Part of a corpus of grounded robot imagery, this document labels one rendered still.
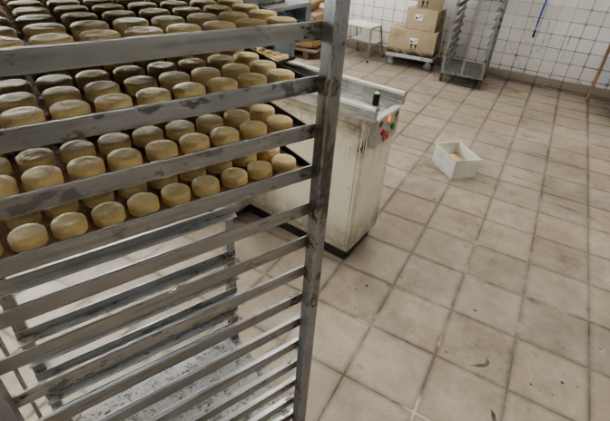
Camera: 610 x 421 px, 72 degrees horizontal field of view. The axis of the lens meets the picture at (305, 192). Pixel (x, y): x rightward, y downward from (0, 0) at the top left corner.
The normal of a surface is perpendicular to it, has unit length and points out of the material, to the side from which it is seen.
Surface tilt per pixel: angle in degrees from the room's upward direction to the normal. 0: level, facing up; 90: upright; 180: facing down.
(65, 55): 90
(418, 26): 93
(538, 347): 0
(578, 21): 90
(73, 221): 0
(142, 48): 90
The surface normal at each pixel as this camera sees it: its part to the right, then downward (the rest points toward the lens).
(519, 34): -0.50, 0.45
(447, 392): 0.06, -0.84
